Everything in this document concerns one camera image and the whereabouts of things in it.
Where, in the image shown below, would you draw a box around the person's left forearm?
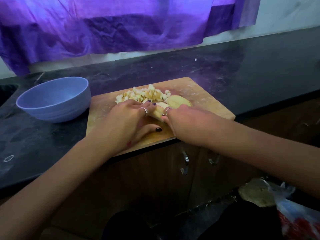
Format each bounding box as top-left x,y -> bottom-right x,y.
0,137 -> 108,240

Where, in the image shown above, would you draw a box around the rounded potato end piece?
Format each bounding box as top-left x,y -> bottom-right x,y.
152,101 -> 172,121

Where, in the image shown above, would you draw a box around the red and white plastic bag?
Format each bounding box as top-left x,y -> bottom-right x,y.
270,178 -> 320,240

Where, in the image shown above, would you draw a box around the person's right hand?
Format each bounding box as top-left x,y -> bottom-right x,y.
160,104 -> 228,149

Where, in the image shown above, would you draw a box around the pile of diced potato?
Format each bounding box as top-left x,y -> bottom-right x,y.
115,84 -> 172,104

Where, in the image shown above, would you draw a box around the person's left hand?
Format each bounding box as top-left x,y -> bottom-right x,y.
87,99 -> 164,158

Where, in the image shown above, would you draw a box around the blue bowl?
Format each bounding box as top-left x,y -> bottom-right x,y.
15,76 -> 92,123

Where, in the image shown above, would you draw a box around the purple cloth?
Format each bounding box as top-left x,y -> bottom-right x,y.
0,0 -> 262,77

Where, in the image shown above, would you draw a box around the potato slice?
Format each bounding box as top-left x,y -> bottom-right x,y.
165,95 -> 193,109

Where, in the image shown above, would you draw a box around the wooden cutting board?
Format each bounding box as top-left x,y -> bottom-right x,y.
85,77 -> 236,158

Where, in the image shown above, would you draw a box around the metal cabinet handle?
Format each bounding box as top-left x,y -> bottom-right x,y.
208,154 -> 221,166
179,149 -> 190,175

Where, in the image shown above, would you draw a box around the dark sink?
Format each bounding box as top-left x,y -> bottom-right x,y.
0,84 -> 19,107

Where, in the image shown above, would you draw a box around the person's dark trousers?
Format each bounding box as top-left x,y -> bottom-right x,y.
102,200 -> 286,240

